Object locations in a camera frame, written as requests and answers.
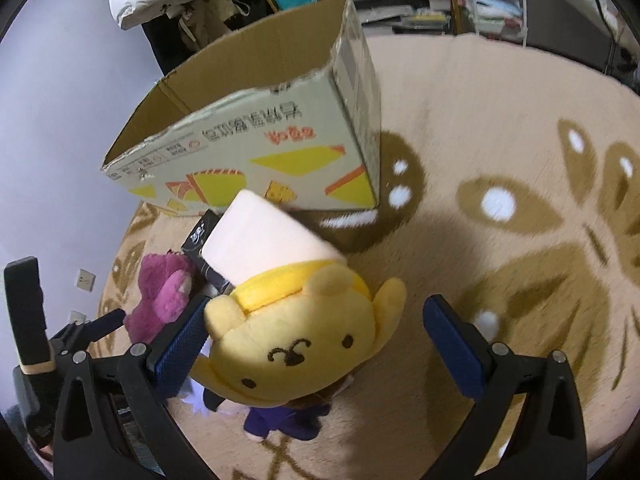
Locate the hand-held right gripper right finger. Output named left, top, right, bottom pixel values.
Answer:
left=422, top=294, right=589, bottom=480

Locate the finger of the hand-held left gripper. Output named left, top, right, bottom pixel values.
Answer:
left=4, top=256, right=55, bottom=376
left=47, top=308, right=127, bottom=361

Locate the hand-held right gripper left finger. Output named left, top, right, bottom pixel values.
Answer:
left=52, top=295, right=217, bottom=480

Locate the pink plush bear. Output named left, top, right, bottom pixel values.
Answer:
left=122, top=253, right=198, bottom=343

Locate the black packet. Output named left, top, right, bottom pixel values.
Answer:
left=181, top=209, right=236, bottom=293

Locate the yellow plush with white hat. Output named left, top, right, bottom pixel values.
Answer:
left=192, top=189, right=408, bottom=408

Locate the purple plush doll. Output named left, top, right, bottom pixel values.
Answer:
left=182, top=377, right=333, bottom=443

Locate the printed cardboard box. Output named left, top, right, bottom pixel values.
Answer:
left=101, top=0, right=383, bottom=218

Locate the beige flower blanket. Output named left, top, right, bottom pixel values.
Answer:
left=97, top=35, right=640, bottom=480

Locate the black coat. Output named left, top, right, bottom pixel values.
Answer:
left=141, top=17, right=203, bottom=77

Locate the beige coat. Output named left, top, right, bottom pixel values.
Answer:
left=172, top=0, right=251, bottom=56

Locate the pile of books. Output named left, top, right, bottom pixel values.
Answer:
left=352, top=0, right=453, bottom=37

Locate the white trolley cart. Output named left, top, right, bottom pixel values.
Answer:
left=464, top=0, right=530, bottom=50

